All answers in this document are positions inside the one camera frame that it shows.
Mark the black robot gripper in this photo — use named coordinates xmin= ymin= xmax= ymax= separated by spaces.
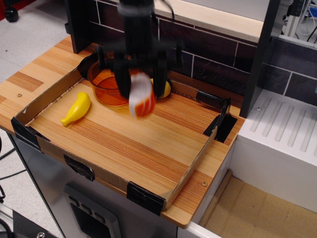
xmin=95 ymin=13 xmax=183 ymax=99

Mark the toy oven front panel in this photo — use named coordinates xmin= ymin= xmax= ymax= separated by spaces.
xmin=63 ymin=183 xmax=122 ymax=238

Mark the black vertical post left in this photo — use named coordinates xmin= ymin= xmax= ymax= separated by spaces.
xmin=64 ymin=0 xmax=98 ymax=54

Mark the white orange salmon sushi toy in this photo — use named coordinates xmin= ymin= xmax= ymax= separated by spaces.
xmin=129 ymin=73 xmax=156 ymax=118

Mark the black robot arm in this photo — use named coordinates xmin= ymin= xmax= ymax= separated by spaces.
xmin=95 ymin=0 xmax=183 ymax=99

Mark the cardboard fence with black tape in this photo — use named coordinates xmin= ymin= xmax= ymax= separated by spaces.
xmin=11 ymin=55 xmax=244 ymax=224

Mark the yellow toy potato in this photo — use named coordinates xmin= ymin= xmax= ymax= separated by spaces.
xmin=150 ymin=78 xmax=171 ymax=100

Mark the yellow toy banana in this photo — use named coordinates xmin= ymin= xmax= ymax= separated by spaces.
xmin=60 ymin=92 xmax=91 ymax=126

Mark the white toy sink drainboard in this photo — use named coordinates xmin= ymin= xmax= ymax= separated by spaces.
xmin=230 ymin=90 xmax=317 ymax=212

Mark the orange transparent plastic pot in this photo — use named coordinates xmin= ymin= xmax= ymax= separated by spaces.
xmin=87 ymin=62 xmax=128 ymax=107

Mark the dark grey vertical post right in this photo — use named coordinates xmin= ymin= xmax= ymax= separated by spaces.
xmin=240 ymin=0 xmax=280 ymax=118

